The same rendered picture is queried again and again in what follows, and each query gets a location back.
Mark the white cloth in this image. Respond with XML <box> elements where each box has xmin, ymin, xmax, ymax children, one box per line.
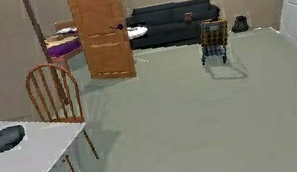
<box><xmin>126</xmin><ymin>23</ymin><xmax>150</xmax><ymax>41</ymax></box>

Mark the white pillow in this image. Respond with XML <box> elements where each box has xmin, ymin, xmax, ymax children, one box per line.
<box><xmin>56</xmin><ymin>26</ymin><xmax>78</xmax><ymax>36</ymax></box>

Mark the bed with purple cover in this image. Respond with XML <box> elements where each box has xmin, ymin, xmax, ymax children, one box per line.
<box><xmin>40</xmin><ymin>17</ymin><xmax>87</xmax><ymax>75</ymax></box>

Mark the brown wooden chair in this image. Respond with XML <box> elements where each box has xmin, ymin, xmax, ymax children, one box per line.
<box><xmin>19</xmin><ymin>56</ymin><xmax>103</xmax><ymax>172</ymax></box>

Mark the small brown box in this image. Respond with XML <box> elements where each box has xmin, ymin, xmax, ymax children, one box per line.
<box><xmin>182</xmin><ymin>11</ymin><xmax>194</xmax><ymax>23</ymax></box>

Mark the dark door handle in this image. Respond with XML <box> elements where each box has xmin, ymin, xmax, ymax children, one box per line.
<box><xmin>108</xmin><ymin>22</ymin><xmax>125</xmax><ymax>33</ymax></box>

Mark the black bag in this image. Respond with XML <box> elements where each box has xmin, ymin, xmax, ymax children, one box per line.
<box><xmin>229</xmin><ymin>14</ymin><xmax>250</xmax><ymax>35</ymax></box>

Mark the brown wooden room door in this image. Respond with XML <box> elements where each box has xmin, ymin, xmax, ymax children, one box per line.
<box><xmin>65</xmin><ymin>0</ymin><xmax>139</xmax><ymax>88</ymax></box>

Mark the black oval bowl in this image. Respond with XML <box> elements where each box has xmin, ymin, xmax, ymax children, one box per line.
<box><xmin>0</xmin><ymin>123</ymin><xmax>29</xmax><ymax>154</ymax></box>

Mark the dark blue sofa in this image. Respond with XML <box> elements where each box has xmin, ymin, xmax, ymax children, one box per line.
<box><xmin>123</xmin><ymin>0</ymin><xmax>226</xmax><ymax>52</ymax></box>

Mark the plaid armchair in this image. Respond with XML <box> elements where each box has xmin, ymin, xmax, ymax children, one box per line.
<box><xmin>194</xmin><ymin>16</ymin><xmax>236</xmax><ymax>68</ymax></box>

